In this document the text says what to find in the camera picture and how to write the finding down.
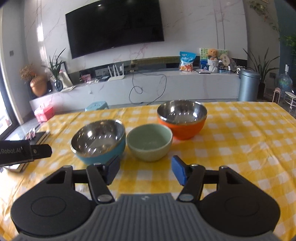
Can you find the blue steel bowl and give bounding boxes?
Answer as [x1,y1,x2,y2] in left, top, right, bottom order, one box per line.
[70,120,126,165]

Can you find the green ceramic bowl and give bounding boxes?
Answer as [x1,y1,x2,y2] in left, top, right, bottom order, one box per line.
[126,123,173,162]

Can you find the orange steel bowl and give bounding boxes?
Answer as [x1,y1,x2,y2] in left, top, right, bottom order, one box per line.
[157,100,208,140]

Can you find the pink binder clip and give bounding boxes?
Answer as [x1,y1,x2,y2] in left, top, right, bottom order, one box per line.
[25,130,36,140]

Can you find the pink box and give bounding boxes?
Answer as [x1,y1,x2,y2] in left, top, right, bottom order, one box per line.
[34,104,55,123]

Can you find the copper vase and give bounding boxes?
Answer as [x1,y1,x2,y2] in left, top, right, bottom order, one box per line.
[30,75,48,97]

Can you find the blue plastic stool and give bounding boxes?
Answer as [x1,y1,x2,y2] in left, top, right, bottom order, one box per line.
[85,101,109,111]

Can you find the yellow checked tablecloth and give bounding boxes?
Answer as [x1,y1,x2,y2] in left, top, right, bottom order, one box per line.
[1,102,295,240]

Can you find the dried flowers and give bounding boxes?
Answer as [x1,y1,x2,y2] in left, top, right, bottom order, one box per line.
[20,64,36,81]

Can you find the green plant in blue vase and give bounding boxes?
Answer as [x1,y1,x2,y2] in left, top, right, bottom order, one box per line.
[42,48,66,92]

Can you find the white TV console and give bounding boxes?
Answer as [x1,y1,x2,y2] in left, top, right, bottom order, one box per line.
[30,71,240,113]

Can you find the white wifi router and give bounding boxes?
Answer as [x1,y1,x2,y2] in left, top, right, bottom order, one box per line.
[107,64,125,81]

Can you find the grey trash bin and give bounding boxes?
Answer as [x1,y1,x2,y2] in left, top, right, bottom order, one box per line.
[238,69,260,102]

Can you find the teddy bear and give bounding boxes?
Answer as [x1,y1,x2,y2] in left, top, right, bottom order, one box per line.
[207,49,219,73]

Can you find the blue snack bag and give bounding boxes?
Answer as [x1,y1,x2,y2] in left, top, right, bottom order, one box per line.
[179,51,196,72]

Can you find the pink small heater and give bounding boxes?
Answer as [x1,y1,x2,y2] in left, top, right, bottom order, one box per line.
[272,87,281,104]

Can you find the green picture book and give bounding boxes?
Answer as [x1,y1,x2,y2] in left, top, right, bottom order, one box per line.
[200,48,228,70]

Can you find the white round stool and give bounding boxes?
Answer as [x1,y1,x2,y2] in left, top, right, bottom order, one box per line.
[283,90,296,110]

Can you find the tall floor plant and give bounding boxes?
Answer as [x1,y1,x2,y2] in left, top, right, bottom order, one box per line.
[243,48,280,99]

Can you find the water jug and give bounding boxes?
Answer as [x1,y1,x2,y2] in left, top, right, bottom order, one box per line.
[277,64,293,95]

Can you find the black television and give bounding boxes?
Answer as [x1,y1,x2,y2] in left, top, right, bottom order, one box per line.
[65,1,164,58]

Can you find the black cable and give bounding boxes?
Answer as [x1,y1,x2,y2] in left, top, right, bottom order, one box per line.
[128,71,168,106]

